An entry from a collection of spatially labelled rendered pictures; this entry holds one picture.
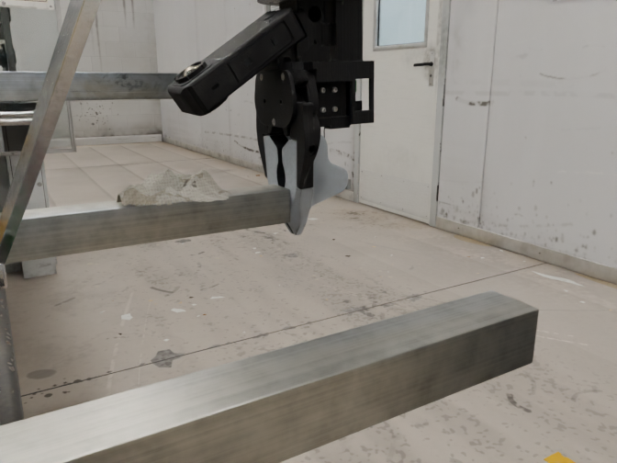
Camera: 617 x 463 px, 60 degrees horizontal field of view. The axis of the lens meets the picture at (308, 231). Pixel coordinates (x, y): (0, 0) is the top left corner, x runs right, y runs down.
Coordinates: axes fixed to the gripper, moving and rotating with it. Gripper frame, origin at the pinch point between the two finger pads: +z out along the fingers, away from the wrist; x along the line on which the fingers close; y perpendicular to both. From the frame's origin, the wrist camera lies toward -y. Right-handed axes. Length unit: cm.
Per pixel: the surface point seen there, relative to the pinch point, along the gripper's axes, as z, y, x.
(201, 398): -2.1, -17.1, -25.6
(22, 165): -9.0, -20.8, -12.6
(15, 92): -12.0, -19.0, 23.3
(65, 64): -13.5, -18.8, -17.1
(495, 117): 14, 232, 178
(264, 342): 84, 55, 127
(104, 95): -11.3, -10.2, 23.4
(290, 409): -1.1, -14.1, -26.7
